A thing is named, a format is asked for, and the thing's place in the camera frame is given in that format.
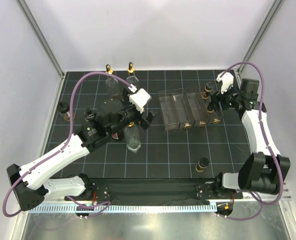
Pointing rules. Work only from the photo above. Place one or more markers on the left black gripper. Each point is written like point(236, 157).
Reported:
point(140, 120)

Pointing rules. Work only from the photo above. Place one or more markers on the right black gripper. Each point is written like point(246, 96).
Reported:
point(219, 97)

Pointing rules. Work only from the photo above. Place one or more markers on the glass oil bottle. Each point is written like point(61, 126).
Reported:
point(112, 84)
point(132, 136)
point(132, 79)

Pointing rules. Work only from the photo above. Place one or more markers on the small black spice jar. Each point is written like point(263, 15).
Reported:
point(207, 90)
point(210, 108)
point(202, 164)

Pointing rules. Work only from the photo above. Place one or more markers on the round amber sauce bottle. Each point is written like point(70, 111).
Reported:
point(64, 110)

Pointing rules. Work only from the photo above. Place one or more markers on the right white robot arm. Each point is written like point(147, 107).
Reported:
point(265, 169)

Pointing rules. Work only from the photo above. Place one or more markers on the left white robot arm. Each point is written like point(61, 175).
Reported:
point(33, 183)

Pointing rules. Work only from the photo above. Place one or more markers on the black grid mat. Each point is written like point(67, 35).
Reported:
point(175, 153)

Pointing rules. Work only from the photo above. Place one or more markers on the clear acrylic organizer tray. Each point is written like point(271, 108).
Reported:
point(184, 108)

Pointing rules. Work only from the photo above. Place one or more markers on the dark sauce bottle red label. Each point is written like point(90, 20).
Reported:
point(119, 136)

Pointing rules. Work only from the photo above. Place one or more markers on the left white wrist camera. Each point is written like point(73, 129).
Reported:
point(140, 99)

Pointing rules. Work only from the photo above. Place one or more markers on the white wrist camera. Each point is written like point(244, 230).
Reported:
point(140, 99)
point(225, 79)

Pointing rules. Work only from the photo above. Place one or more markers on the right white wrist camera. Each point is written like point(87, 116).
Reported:
point(225, 79)

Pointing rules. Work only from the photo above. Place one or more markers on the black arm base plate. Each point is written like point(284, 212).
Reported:
point(158, 191)

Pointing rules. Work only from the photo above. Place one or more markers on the white slotted cable duct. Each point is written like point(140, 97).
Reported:
point(53, 208)

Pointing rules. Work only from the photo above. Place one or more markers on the right aluminium frame post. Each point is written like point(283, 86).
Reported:
point(269, 17)

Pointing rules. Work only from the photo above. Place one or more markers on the aluminium frame post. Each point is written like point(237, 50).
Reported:
point(269, 17)
point(39, 35)

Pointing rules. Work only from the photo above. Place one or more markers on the aluminium front rail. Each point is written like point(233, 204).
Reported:
point(59, 189)

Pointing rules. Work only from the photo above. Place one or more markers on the left aluminium frame post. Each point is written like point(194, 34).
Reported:
point(39, 35)

